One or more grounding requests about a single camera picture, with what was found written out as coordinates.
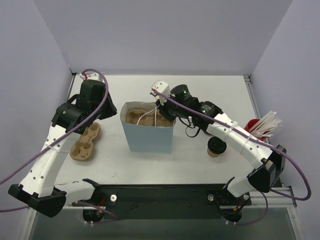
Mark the brown cardboard cup carrier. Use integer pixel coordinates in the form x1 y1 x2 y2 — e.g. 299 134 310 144
125 107 174 127
69 122 101 162

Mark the light blue paper bag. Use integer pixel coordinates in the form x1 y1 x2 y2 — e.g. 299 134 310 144
120 101 176 154

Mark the black plastic cup lid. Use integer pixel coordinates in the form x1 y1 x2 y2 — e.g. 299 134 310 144
207 136 227 154

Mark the brown paper coffee cup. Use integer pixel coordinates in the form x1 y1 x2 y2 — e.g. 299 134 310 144
207 147 222 158

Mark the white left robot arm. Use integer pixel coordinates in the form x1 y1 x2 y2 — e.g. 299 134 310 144
8 80 117 218

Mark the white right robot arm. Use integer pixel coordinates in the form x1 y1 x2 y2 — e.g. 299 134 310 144
151 81 286 204

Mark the red plastic cup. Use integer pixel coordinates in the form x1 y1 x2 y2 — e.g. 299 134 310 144
243 119 268 141

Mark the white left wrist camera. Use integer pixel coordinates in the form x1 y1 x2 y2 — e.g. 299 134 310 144
79 72 103 82

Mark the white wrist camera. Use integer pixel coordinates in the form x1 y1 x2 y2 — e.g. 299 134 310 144
79 72 103 82
150 80 171 106

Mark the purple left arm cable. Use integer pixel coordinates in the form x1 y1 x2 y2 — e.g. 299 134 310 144
0 67 118 223

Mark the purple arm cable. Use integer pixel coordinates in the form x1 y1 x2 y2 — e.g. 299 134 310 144
153 91 313 226
0 67 118 223

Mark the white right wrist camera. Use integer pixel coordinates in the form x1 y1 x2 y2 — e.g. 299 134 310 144
150 80 171 106

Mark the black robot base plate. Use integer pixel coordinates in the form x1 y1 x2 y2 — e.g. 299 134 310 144
76 184 252 222

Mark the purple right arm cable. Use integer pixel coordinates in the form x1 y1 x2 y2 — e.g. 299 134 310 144
153 91 313 226

